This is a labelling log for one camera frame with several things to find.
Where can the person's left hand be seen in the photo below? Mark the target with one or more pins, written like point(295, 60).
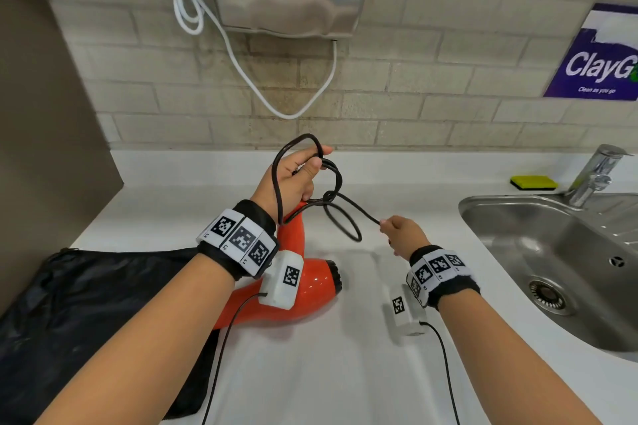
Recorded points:
point(291, 180)

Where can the person's right hand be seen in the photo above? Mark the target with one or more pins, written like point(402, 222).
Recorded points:
point(406, 238)

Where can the orange hair dryer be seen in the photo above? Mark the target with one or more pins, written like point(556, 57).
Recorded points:
point(319, 285)

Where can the black drawstring bag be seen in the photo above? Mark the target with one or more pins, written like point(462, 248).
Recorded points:
point(75, 310)

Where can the person's left forearm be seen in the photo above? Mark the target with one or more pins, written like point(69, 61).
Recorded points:
point(139, 350)

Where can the person's right forearm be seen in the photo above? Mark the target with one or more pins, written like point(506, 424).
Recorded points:
point(513, 365)

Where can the right wristband with square markers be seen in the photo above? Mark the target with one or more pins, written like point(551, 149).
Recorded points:
point(441, 272)

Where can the wristband with square markers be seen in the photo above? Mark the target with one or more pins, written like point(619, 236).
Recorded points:
point(441, 272)
point(239, 238)

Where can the left wristband with square markers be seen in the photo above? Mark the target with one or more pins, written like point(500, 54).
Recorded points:
point(239, 238)

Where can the yellow sponge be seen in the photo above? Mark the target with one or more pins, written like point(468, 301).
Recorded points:
point(533, 182)

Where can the stainless steel sink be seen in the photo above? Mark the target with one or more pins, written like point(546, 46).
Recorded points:
point(548, 250)

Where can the chrome faucet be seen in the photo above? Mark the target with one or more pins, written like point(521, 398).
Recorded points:
point(595, 173)

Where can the brown side panel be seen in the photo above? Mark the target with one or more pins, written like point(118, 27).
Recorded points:
point(45, 141)

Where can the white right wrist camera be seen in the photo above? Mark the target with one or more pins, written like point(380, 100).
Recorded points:
point(404, 312)

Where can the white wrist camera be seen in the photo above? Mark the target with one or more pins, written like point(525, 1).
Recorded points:
point(284, 280)
point(404, 312)

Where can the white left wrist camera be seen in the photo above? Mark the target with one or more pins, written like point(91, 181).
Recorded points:
point(284, 280)

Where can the purple wall poster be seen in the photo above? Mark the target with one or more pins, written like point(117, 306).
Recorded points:
point(588, 66)

